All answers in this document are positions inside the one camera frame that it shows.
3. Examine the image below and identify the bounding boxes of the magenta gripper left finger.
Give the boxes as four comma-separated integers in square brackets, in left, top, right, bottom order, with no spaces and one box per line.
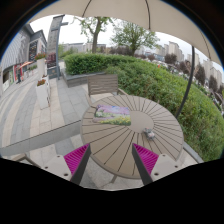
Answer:
[42,144,91,185]

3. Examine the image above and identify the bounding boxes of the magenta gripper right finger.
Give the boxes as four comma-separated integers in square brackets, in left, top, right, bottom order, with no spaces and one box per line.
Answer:
[132,143,181,185]

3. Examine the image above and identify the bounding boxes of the grey computer mouse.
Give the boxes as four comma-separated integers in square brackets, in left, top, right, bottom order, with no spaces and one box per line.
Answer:
[143,128,155,140]

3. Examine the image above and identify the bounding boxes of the floral printed mouse pad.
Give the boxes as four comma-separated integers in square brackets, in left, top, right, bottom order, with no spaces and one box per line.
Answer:
[93,104,131,126]

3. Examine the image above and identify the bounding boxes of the round slatted patio table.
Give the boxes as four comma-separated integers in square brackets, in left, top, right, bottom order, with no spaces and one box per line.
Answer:
[80,95,184,179]

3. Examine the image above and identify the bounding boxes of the trimmed green hedge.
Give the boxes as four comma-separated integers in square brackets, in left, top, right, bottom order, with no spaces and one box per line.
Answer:
[64,54,224,161]

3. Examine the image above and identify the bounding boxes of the white planter with flowers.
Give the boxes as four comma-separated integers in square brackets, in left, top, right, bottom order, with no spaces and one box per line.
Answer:
[36,79,50,109]

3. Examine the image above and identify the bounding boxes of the slatted grey patio chair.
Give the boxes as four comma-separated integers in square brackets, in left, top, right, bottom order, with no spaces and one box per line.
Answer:
[86,74,126,105]

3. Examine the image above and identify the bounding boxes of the tall dark sign pillar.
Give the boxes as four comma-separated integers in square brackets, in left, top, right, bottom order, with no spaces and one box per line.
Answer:
[46,15,67,79]

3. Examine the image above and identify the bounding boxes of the far white flower planter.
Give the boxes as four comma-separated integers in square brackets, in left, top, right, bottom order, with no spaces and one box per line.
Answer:
[35,53,46,78]

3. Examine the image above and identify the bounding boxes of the curved dark umbrella pole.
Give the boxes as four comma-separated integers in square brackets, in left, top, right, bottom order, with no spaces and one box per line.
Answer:
[175,47,195,119]

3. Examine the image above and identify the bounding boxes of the beige patio umbrella canopy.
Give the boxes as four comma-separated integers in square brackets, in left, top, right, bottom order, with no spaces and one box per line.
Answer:
[28,0,222,65]

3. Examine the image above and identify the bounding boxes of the grey bench backrest rail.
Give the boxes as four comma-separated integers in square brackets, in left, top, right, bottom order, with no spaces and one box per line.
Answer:
[0,120,81,156]

